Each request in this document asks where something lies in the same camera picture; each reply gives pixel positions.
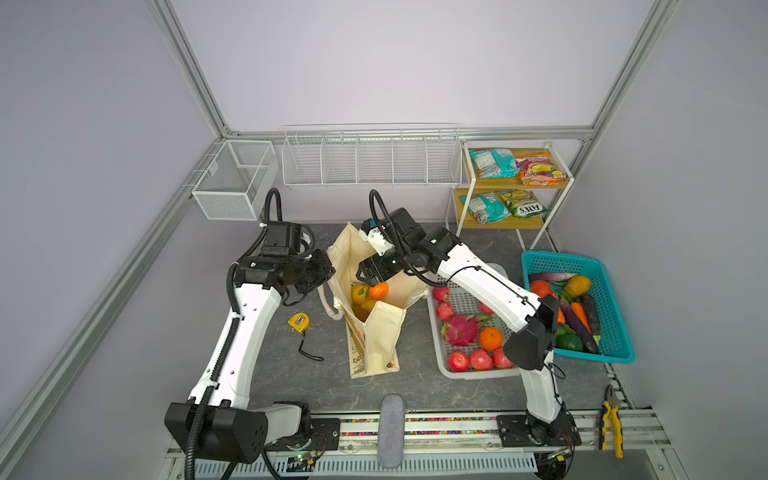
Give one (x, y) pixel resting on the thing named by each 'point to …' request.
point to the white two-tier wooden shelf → (542, 170)
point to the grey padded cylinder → (391, 432)
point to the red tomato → (542, 288)
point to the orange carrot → (580, 312)
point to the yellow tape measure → (300, 322)
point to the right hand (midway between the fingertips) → (369, 271)
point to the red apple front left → (458, 361)
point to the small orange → (379, 291)
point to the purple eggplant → (584, 338)
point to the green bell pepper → (566, 337)
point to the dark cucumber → (592, 312)
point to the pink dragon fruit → (461, 330)
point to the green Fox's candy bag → (522, 203)
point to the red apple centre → (480, 360)
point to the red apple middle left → (445, 311)
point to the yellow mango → (578, 285)
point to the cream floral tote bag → (372, 344)
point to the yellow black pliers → (609, 407)
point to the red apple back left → (442, 294)
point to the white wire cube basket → (234, 179)
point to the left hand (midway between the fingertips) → (336, 273)
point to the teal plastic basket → (615, 340)
